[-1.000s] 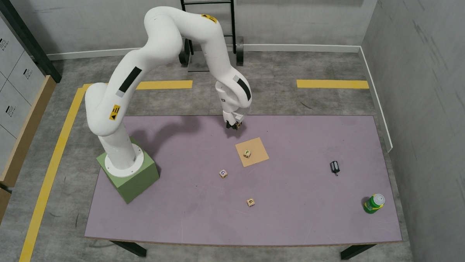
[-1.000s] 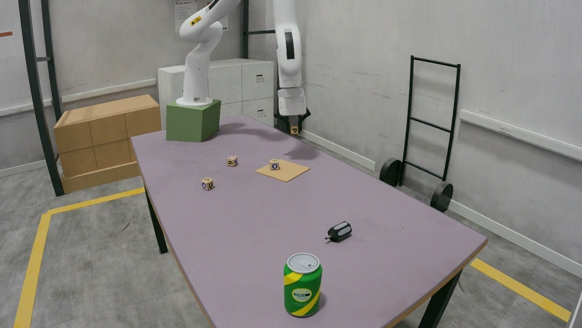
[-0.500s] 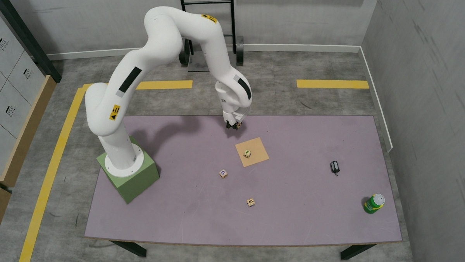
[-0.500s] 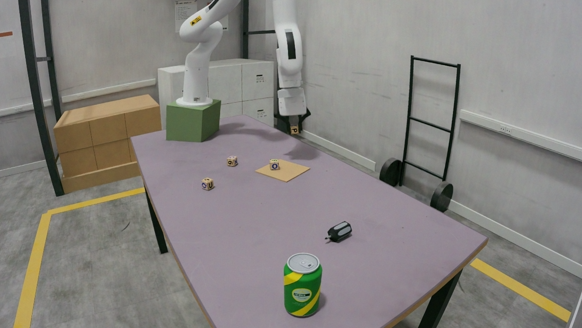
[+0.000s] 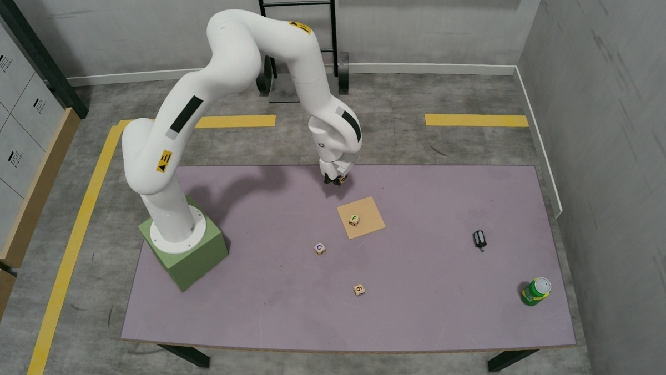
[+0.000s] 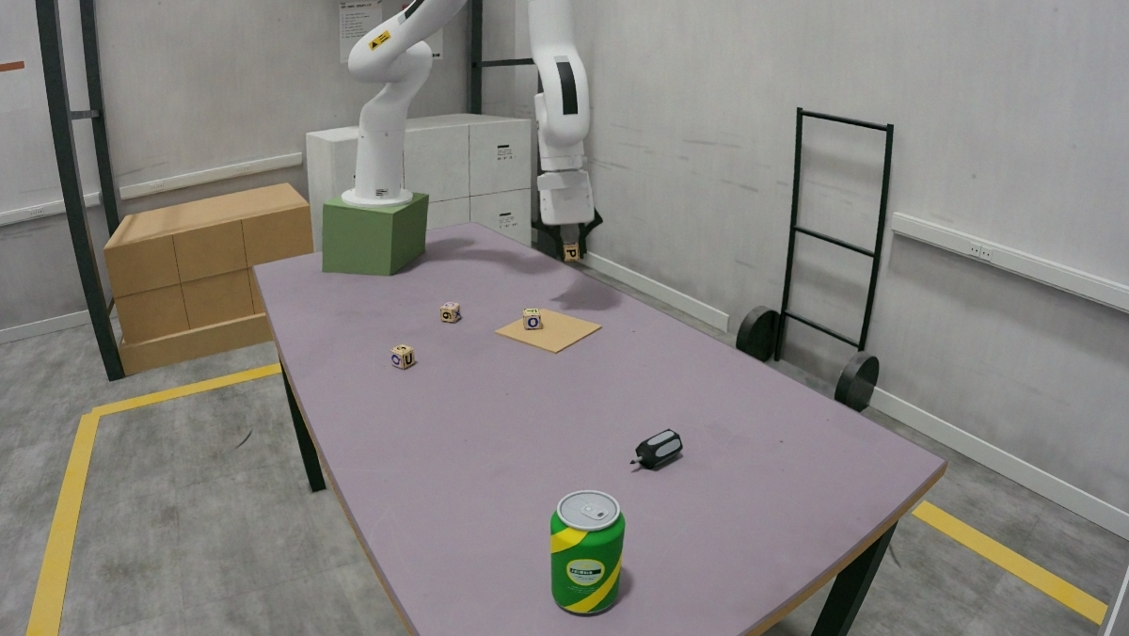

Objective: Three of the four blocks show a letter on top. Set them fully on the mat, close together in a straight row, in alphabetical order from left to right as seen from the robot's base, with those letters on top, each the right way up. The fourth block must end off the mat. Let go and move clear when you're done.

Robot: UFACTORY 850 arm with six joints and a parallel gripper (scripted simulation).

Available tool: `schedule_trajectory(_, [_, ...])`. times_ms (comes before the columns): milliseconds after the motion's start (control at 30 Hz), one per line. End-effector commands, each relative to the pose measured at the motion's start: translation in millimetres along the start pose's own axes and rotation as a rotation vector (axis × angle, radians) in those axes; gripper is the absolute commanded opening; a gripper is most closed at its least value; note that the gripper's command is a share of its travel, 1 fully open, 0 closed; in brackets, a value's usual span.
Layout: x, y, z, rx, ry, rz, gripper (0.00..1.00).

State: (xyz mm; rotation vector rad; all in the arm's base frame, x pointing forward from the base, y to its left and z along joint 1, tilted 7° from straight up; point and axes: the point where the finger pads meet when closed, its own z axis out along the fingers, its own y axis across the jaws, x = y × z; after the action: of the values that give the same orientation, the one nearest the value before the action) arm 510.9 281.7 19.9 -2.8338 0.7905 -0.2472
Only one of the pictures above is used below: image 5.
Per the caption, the tan square mat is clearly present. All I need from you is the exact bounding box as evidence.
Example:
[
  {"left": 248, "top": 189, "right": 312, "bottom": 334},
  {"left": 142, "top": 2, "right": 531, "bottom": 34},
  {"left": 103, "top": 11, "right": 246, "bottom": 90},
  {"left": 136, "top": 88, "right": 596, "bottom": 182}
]
[{"left": 337, "top": 196, "right": 386, "bottom": 240}]

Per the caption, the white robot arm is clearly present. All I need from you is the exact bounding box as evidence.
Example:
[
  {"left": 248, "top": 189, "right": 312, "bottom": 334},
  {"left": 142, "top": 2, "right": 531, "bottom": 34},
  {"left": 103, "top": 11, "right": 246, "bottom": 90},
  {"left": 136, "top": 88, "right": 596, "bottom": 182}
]
[{"left": 122, "top": 9, "right": 362, "bottom": 254}]

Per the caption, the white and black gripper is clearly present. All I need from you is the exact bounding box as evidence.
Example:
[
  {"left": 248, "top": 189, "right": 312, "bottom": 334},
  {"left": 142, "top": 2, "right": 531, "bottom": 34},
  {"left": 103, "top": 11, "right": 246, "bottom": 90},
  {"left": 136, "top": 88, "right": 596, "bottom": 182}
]
[{"left": 319, "top": 158, "right": 341, "bottom": 186}]

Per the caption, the green drink can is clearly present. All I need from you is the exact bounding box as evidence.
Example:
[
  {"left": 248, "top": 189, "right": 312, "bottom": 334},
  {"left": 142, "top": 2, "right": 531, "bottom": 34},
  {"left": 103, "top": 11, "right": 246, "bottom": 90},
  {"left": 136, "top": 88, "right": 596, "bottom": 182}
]
[{"left": 521, "top": 277, "right": 551, "bottom": 306}]

